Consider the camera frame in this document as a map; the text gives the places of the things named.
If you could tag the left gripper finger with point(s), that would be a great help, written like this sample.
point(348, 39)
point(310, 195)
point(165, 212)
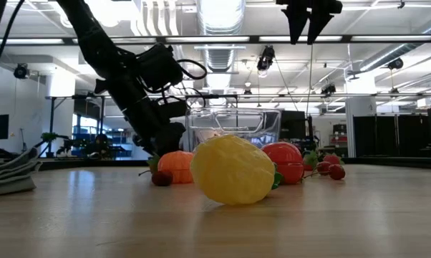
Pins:
point(156, 148)
point(175, 148)

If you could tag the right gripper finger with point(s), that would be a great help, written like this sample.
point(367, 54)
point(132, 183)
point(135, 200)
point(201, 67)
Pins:
point(295, 25)
point(317, 25)

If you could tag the orange tangerine toy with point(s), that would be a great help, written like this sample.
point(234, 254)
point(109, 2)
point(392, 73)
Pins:
point(176, 166)

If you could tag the dark red cherry toy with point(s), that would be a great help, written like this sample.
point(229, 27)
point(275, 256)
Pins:
point(162, 178)

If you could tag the clear plastic tupperware container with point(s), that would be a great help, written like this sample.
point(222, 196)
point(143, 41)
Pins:
point(237, 122)

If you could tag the red tomato toy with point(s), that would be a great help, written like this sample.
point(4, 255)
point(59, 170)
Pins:
point(285, 161)

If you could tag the small red cherry toy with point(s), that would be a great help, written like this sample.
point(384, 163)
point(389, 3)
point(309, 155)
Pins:
point(337, 172)
point(323, 167)

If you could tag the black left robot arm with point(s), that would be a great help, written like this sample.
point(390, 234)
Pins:
point(104, 53)

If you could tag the long black pendant light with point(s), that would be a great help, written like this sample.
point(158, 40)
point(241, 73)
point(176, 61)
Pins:
point(253, 38)

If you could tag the black ceiling spotlight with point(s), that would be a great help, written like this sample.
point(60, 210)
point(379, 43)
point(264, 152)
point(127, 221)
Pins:
point(328, 89)
point(395, 63)
point(21, 71)

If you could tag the black computer monitor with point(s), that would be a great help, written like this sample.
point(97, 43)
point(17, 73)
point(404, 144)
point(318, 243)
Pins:
point(292, 125)

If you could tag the small green background plant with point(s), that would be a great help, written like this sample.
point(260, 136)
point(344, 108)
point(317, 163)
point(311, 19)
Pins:
point(50, 136)

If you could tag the black room divider panels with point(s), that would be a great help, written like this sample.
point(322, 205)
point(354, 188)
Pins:
point(380, 136)

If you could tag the grey folded cloth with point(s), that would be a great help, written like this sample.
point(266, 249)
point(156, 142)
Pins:
point(8, 175)

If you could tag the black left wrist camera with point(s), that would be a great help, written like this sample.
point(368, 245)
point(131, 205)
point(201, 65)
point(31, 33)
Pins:
point(172, 110)

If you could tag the black hanging camera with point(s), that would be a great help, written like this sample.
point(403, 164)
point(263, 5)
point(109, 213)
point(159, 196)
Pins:
point(265, 59)

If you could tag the silver ventilation duct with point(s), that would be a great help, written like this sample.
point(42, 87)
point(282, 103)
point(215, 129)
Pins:
point(221, 21)

